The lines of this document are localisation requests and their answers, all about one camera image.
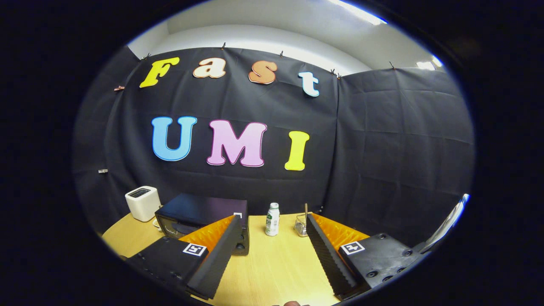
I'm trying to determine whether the black backdrop cloth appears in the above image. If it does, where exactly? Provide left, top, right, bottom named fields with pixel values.
left=72, top=45, right=476, bottom=251

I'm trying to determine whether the black toaster oven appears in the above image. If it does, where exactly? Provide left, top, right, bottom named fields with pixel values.
left=154, top=193, right=250, bottom=256

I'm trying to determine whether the white bread toaster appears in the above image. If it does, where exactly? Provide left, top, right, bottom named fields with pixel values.
left=125, top=186, right=162, bottom=222

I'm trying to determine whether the white bottle green label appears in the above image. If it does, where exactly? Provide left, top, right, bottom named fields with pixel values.
left=265, top=202, right=281, bottom=237

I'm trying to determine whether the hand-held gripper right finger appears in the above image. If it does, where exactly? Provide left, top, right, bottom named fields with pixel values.
left=305, top=212, right=425, bottom=300

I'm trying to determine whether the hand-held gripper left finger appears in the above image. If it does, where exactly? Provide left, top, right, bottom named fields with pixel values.
left=127, top=215, right=244, bottom=300

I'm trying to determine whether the ceiling light strip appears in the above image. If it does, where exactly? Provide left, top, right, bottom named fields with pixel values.
left=416, top=55, right=443, bottom=71

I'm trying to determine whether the metal wire holder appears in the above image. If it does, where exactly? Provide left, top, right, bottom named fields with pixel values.
left=294, top=214, right=309, bottom=238

